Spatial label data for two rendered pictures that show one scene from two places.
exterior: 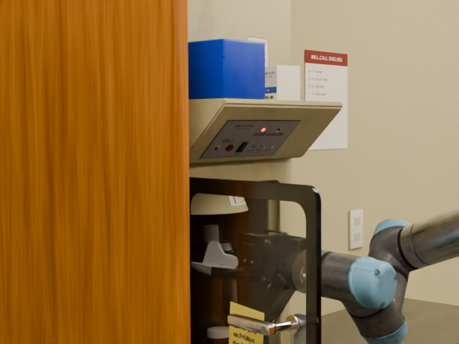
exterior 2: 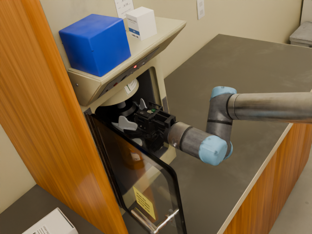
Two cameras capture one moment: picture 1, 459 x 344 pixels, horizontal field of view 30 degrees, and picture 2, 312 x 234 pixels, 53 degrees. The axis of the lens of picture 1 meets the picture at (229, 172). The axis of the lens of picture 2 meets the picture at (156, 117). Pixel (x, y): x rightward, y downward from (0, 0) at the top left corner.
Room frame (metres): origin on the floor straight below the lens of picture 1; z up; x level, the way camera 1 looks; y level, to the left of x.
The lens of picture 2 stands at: (0.72, -0.13, 1.83)
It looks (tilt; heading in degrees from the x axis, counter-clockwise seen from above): 38 degrees down; 4
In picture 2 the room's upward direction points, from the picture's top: 11 degrees counter-clockwise
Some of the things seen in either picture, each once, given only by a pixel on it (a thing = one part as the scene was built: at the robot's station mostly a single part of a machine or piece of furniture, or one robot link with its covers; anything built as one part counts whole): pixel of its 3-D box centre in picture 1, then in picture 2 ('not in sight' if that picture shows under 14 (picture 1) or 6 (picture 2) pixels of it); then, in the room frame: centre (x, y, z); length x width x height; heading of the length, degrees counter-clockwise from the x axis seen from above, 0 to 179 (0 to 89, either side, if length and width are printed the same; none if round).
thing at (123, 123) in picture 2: not in sight; (123, 122); (1.47, 0.03, 1.24); 0.09 x 0.03 x 0.06; 73
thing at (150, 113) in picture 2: not in sight; (157, 124); (1.44, -0.08, 1.24); 0.12 x 0.08 x 0.09; 49
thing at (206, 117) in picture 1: (261, 130); (134, 61); (1.44, -0.05, 1.46); 0.32 x 0.11 x 0.10; 139
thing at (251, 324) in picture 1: (261, 323); (150, 217); (1.15, -0.04, 1.20); 0.10 x 0.05 x 0.03; 39
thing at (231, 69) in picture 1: (221, 71); (96, 44); (1.36, 0.01, 1.56); 0.10 x 0.10 x 0.09; 49
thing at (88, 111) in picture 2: not in sight; (107, 164); (1.36, 0.08, 1.19); 0.03 x 0.02 x 0.39; 139
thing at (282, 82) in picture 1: (279, 84); (141, 23); (1.47, -0.09, 1.54); 0.05 x 0.05 x 0.06; 34
